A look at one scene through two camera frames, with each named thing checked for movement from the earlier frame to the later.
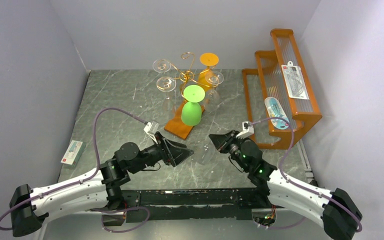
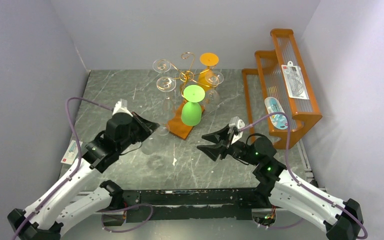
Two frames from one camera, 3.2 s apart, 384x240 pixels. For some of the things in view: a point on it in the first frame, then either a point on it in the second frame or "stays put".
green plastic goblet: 191,113 stays put
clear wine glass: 167,84 stays put
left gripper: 172,153 → 151,126
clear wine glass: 161,66 stays put
